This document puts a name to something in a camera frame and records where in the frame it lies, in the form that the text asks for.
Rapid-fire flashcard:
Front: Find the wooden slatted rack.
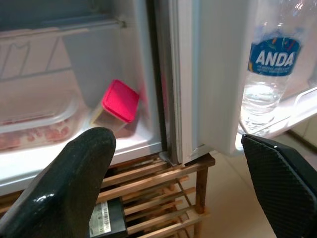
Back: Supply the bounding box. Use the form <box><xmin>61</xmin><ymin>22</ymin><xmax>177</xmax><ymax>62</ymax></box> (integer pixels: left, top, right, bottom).
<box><xmin>0</xmin><ymin>152</ymin><xmax>216</xmax><ymax>238</ymax></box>

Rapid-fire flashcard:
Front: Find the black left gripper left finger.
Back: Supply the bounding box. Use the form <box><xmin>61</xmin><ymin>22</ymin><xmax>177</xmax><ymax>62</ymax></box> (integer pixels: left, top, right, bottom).
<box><xmin>0</xmin><ymin>126</ymin><xmax>117</xmax><ymax>238</ymax></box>

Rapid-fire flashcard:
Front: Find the white fridge door shelf rail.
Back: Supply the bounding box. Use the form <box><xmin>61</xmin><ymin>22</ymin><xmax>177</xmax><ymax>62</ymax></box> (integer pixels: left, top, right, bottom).
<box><xmin>237</xmin><ymin>86</ymin><xmax>317</xmax><ymax>149</ymax></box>

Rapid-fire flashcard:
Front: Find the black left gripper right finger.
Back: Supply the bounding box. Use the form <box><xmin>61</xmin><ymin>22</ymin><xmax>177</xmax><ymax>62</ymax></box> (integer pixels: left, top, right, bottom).
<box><xmin>241</xmin><ymin>133</ymin><xmax>317</xmax><ymax>238</ymax></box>

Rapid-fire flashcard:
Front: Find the red lid plastic container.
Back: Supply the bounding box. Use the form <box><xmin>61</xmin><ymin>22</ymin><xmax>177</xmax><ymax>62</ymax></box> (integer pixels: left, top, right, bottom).
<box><xmin>89</xmin><ymin>79</ymin><xmax>140</xmax><ymax>136</ymax></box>

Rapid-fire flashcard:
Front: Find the white small fridge body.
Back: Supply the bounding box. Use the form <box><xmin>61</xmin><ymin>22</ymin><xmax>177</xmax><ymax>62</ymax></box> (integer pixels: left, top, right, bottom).
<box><xmin>0</xmin><ymin>0</ymin><xmax>171</xmax><ymax>196</ymax></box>

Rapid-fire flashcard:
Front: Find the white fridge shelf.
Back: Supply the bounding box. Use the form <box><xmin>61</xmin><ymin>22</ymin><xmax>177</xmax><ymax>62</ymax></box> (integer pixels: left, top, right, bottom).
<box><xmin>0</xmin><ymin>19</ymin><xmax>127</xmax><ymax>82</ymax></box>

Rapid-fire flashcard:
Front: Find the black flat electronic device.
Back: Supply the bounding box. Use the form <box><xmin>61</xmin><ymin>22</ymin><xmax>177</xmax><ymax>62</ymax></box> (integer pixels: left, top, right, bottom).
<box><xmin>88</xmin><ymin>198</ymin><xmax>128</xmax><ymax>238</ymax></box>

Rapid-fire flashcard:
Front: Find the clear plastic food container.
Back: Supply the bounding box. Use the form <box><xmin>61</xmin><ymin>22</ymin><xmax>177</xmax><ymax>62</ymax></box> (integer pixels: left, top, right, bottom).
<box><xmin>0</xmin><ymin>95</ymin><xmax>81</xmax><ymax>151</ymax></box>

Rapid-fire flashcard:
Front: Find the clear blue label water bottle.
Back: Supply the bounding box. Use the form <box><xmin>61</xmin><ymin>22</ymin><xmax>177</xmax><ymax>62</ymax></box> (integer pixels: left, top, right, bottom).
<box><xmin>239</xmin><ymin>0</ymin><xmax>304</xmax><ymax>136</ymax></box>

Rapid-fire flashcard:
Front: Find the white fridge door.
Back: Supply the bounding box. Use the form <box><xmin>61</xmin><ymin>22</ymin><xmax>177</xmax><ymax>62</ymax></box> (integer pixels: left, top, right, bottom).
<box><xmin>156</xmin><ymin>0</ymin><xmax>317</xmax><ymax>166</ymax></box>

